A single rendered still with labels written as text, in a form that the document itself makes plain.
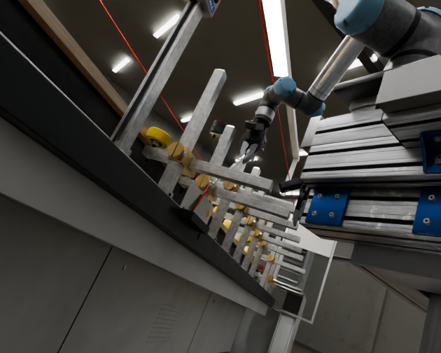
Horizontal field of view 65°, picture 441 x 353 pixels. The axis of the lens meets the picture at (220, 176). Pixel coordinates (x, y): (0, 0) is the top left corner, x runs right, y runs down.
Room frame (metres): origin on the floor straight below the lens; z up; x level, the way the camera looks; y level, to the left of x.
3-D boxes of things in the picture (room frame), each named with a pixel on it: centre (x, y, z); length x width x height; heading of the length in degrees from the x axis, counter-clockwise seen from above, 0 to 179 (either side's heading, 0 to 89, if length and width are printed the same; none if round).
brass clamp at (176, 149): (1.00, 0.13, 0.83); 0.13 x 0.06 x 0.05; 157
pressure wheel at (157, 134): (1.07, 0.24, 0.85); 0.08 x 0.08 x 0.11
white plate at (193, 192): (1.17, 0.03, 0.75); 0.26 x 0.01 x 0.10; 157
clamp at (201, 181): (1.23, 0.03, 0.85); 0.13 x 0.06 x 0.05; 157
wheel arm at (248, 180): (0.99, 0.06, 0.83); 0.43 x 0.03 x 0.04; 67
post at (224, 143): (1.21, 0.04, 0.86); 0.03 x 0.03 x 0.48; 67
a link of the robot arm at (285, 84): (1.15, -0.10, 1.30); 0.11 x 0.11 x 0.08; 10
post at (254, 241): (2.13, -0.36, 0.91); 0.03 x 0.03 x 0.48; 67
